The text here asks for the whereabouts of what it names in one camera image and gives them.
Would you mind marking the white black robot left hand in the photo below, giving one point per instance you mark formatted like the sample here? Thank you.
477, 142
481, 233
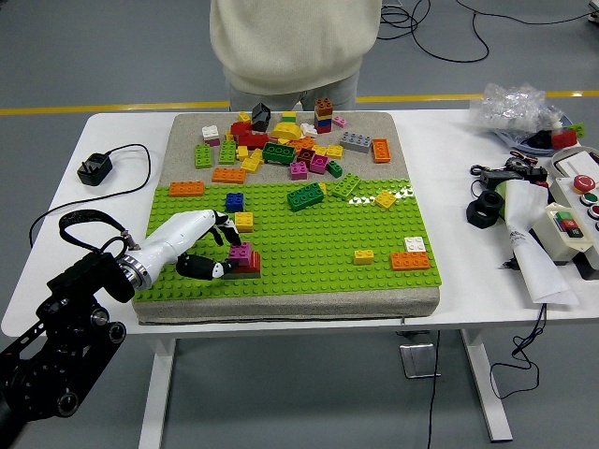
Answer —
178, 234

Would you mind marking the blue square brick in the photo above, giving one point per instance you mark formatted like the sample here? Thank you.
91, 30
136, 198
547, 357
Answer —
234, 202
323, 123

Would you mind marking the pink square brick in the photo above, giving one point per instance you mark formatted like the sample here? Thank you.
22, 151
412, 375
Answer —
298, 171
241, 251
214, 142

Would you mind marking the red rounded brick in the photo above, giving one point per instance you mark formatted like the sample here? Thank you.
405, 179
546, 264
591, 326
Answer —
252, 263

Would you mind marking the grey long brick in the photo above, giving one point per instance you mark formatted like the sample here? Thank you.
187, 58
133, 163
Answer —
248, 275
356, 142

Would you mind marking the orange long brick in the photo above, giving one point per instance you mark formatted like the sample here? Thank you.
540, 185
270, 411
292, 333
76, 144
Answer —
186, 188
228, 175
381, 151
410, 262

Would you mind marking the yellow square brick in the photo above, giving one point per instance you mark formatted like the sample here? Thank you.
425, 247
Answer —
334, 151
243, 222
385, 200

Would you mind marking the light green long brick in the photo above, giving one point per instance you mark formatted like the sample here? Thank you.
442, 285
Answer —
202, 156
227, 153
346, 186

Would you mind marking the yellow long brick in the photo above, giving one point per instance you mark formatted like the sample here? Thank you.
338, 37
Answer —
252, 163

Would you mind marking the white square brick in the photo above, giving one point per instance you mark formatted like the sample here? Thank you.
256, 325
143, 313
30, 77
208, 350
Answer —
415, 245
210, 133

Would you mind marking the red long brick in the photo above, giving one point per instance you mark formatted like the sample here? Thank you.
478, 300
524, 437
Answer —
252, 140
564, 139

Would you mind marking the green studded baseplate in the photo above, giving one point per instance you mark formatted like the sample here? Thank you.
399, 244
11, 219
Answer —
304, 243

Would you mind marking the dark green long brick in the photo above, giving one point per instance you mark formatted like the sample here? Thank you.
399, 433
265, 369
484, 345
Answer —
279, 154
305, 197

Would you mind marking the black brick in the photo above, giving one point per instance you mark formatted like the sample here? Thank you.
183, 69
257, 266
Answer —
261, 117

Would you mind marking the yellow curved brick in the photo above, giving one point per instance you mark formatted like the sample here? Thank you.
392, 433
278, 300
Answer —
285, 131

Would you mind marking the dark brown brick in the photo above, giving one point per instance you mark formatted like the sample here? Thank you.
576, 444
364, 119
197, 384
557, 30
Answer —
305, 155

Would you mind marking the magenta square brick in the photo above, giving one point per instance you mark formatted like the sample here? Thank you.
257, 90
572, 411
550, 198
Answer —
318, 164

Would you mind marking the green and yellow brick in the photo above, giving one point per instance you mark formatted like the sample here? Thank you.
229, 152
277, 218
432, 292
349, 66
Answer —
289, 117

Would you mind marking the white small brick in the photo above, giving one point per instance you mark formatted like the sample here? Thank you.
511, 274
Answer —
309, 130

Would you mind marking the dark green small brick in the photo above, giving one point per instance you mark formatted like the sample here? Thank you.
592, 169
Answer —
334, 169

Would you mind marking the red square brick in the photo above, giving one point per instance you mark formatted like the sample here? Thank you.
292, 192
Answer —
323, 129

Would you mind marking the brown square brick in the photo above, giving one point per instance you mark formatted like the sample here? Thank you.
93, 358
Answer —
324, 104

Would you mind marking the pink small brick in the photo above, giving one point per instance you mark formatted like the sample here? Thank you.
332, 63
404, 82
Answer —
340, 122

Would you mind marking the light green small brick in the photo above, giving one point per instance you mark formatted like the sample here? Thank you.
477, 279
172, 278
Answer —
579, 129

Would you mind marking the grey-brown cushion mat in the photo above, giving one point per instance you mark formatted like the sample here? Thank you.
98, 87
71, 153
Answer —
281, 308

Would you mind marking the yellow floor tape line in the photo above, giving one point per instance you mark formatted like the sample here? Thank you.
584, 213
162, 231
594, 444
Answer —
140, 106

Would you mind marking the white table leg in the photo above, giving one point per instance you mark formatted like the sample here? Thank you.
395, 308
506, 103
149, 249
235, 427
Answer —
484, 388
156, 397

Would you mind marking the person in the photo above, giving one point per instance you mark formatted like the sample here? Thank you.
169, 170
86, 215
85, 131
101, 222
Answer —
295, 42

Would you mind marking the metal floor plate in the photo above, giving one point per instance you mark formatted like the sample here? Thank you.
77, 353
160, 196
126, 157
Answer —
416, 360

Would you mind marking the large black hex nut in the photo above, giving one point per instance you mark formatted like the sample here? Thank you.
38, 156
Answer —
473, 216

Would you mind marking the light green plastic part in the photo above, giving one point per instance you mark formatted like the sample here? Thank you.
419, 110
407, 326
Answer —
501, 194

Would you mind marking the small black plug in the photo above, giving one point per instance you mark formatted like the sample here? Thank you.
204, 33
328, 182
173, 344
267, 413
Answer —
510, 265

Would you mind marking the light blue bowl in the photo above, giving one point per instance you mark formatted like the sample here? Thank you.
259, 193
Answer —
519, 141

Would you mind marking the clear plastic bag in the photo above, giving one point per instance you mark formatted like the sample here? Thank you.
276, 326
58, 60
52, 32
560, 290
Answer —
510, 107

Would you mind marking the white paper bag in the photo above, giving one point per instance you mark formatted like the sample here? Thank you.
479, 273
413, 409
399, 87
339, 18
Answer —
533, 262

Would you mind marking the black servo motor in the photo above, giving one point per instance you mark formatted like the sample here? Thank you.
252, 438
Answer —
536, 174

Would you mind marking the black plastic part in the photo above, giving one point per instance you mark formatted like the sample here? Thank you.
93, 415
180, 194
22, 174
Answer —
542, 139

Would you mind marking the white control box with buttons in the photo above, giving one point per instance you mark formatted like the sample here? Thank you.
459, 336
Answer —
568, 194

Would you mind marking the white plastic connector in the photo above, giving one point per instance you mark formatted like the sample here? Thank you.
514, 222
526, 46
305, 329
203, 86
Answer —
555, 122

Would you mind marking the grey white equipment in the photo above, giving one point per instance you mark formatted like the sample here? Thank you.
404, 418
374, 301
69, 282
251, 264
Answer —
595, 18

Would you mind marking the small white switch box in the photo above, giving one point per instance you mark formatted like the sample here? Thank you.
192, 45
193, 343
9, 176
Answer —
550, 234

